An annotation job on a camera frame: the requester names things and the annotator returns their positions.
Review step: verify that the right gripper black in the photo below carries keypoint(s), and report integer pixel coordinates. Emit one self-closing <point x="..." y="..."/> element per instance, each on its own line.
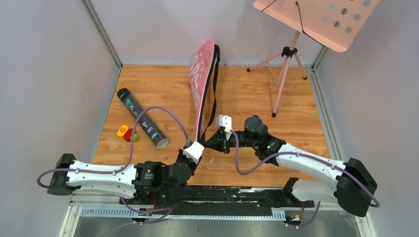
<point x="218" y="142"/>

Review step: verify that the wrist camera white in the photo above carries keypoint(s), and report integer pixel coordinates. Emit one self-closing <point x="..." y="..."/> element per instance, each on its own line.
<point x="224" y="124"/>
<point x="194" y="151"/>

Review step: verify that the black shuttlecock tube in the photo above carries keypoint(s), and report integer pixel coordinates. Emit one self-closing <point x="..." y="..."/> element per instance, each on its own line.
<point x="145" y="122"/>

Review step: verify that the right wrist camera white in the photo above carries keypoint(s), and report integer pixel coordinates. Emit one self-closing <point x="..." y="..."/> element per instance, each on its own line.
<point x="224" y="124"/>

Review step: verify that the yellow red green toy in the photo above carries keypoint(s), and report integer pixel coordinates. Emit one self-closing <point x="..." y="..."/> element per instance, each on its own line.
<point x="125" y="132"/>

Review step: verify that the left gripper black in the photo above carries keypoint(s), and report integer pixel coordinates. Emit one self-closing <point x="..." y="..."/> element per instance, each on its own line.
<point x="183" y="158"/>

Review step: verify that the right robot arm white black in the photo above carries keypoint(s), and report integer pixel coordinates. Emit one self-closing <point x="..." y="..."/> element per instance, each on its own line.
<point x="346" y="183"/>

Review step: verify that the pink racket bag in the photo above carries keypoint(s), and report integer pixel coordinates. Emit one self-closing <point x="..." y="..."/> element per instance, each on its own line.
<point x="203" y="75"/>

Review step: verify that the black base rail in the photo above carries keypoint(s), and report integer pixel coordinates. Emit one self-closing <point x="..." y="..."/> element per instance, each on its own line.
<point x="201" y="200"/>

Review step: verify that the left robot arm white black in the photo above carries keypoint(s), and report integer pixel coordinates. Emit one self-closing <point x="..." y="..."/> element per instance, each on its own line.
<point x="136" y="180"/>

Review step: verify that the pink music stand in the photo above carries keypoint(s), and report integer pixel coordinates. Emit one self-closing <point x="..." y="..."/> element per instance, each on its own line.
<point x="331" y="23"/>

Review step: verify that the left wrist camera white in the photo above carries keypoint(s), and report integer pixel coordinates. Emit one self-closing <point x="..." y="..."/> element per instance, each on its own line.
<point x="194" y="151"/>

